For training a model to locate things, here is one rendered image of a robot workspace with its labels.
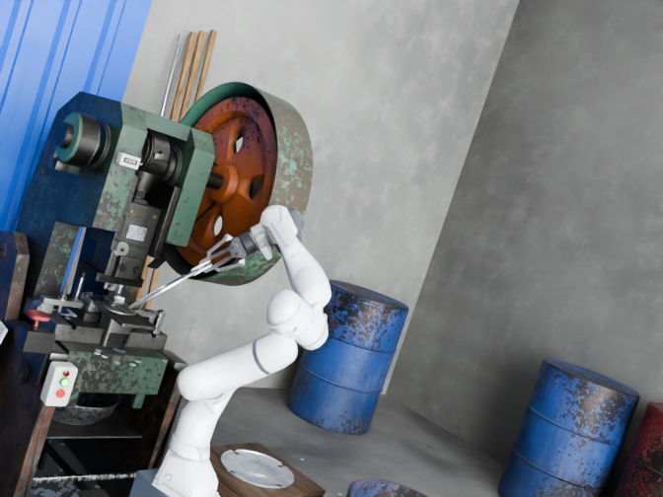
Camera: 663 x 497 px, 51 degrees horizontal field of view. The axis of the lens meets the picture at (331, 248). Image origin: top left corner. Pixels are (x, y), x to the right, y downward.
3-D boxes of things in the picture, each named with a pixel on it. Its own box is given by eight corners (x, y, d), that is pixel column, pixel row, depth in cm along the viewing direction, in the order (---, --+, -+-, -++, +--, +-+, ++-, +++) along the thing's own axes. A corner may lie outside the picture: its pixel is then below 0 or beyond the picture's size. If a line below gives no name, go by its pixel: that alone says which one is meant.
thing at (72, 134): (223, 207, 281) (237, 165, 280) (63, 163, 235) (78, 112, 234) (200, 197, 294) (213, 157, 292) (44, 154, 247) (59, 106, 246)
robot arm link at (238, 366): (278, 373, 208) (247, 379, 191) (211, 400, 217) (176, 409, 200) (265, 337, 211) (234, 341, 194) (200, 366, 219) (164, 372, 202)
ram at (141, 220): (145, 284, 263) (169, 208, 261) (109, 278, 252) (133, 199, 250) (125, 270, 275) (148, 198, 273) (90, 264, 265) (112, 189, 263)
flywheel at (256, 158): (331, 231, 265) (298, 79, 295) (291, 219, 251) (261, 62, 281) (216, 303, 307) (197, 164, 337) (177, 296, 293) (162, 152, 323)
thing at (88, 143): (101, 185, 245) (119, 124, 243) (69, 177, 237) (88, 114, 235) (76, 174, 261) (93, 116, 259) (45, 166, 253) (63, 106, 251)
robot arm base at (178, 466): (232, 503, 211) (246, 460, 210) (184, 512, 196) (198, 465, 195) (187, 467, 225) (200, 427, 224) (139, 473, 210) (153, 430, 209)
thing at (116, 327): (147, 361, 252) (158, 325, 251) (110, 358, 242) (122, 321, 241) (116, 336, 270) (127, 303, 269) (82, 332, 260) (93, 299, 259)
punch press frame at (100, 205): (136, 479, 269) (243, 143, 260) (24, 485, 239) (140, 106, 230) (59, 393, 325) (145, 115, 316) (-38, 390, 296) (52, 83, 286)
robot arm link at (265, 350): (273, 382, 204) (325, 360, 198) (238, 351, 194) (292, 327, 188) (275, 330, 218) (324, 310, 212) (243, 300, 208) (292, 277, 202)
